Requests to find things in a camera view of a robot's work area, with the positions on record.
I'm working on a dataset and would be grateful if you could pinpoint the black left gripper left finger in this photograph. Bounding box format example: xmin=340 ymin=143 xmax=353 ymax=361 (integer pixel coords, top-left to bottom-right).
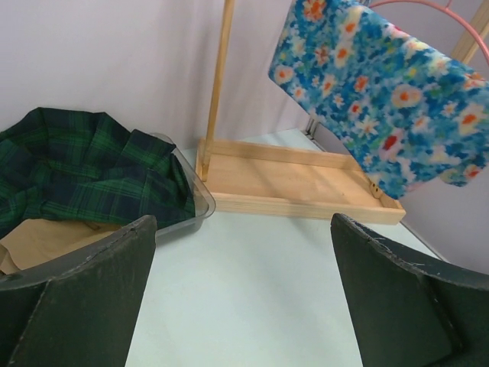
xmin=1 ymin=216 xmax=157 ymax=366

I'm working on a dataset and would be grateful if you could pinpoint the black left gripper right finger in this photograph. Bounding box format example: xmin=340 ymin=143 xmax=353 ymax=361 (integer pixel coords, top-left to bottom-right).
xmin=331 ymin=213 xmax=488 ymax=366

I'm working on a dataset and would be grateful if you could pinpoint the green plaid garment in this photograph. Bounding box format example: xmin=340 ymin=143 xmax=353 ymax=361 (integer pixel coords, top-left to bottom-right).
xmin=1 ymin=107 xmax=195 ymax=235

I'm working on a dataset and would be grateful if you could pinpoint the blue floral skirt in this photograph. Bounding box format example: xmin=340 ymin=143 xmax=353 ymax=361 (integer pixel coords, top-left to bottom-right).
xmin=269 ymin=1 xmax=488 ymax=199

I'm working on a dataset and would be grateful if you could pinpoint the pink plastic hanger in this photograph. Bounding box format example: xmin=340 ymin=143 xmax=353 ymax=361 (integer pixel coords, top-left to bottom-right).
xmin=368 ymin=0 xmax=489 ymax=64

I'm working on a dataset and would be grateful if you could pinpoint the tan folded garment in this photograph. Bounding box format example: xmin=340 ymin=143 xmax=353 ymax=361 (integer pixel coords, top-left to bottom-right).
xmin=1 ymin=219 xmax=121 ymax=274

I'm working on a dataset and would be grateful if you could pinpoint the wooden clothes rack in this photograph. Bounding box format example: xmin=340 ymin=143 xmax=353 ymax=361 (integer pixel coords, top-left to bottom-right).
xmin=195 ymin=0 xmax=489 ymax=226

